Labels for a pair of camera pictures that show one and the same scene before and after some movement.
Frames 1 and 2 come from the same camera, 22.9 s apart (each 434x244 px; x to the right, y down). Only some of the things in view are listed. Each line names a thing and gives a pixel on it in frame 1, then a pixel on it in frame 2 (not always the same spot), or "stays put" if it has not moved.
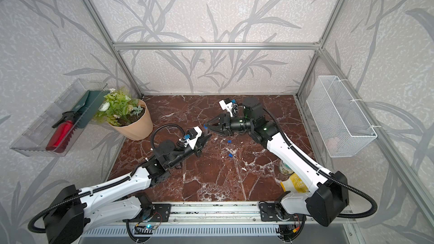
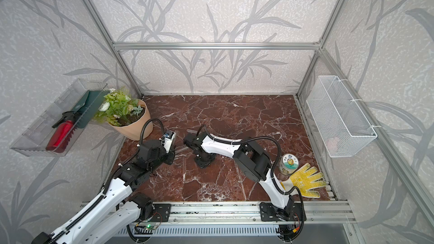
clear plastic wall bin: [51, 134] stays put
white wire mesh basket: [343, 125] stays put
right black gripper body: [239, 125] → [203, 161]
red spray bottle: [63, 132] stays put
